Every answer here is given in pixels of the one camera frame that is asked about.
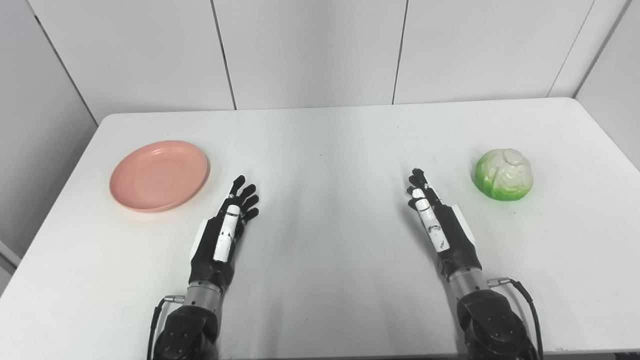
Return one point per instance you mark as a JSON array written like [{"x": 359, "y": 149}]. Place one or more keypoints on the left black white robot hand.
[{"x": 220, "y": 240}]

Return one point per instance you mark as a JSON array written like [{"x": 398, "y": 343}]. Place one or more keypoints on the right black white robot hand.
[{"x": 445, "y": 230}]

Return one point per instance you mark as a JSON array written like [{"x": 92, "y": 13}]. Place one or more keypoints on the green white cabbage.
[{"x": 503, "y": 175}]

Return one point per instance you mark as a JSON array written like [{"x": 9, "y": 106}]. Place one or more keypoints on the pink plate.
[{"x": 159, "y": 175}]

